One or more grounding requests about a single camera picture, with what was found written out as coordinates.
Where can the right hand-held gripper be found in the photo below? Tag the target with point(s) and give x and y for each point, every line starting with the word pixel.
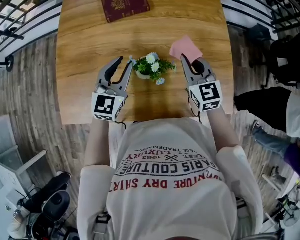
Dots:
pixel 210 94

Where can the dark red book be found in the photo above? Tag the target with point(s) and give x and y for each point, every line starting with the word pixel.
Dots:
pixel 126 5

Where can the black swivel chair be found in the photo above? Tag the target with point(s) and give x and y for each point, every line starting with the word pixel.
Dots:
pixel 56 205

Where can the black office chair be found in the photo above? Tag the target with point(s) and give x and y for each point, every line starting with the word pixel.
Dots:
pixel 292 59

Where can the person's right forearm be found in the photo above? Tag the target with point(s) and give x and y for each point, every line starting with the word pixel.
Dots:
pixel 222 131

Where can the flowering plant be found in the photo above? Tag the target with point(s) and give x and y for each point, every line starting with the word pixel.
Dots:
pixel 150 67

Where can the white work desk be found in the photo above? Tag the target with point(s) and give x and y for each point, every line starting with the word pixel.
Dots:
pixel 292 186

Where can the person's left forearm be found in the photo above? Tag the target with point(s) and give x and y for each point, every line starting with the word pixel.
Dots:
pixel 97 144

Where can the white side desk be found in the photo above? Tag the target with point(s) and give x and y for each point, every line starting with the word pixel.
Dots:
pixel 5 159

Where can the person's white printed shirt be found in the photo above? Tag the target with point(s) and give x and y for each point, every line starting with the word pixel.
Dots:
pixel 170 204

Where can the black round railing foot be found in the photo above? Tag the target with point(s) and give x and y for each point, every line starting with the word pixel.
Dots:
pixel 9 63

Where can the black floor box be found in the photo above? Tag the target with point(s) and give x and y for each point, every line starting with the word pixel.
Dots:
pixel 260 39

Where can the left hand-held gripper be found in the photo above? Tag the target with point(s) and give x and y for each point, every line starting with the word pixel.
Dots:
pixel 103 105

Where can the black metal railing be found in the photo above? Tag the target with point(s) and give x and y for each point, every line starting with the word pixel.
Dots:
pixel 12 16
pixel 272 9

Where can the pink cloth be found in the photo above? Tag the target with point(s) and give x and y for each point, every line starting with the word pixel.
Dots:
pixel 186 47

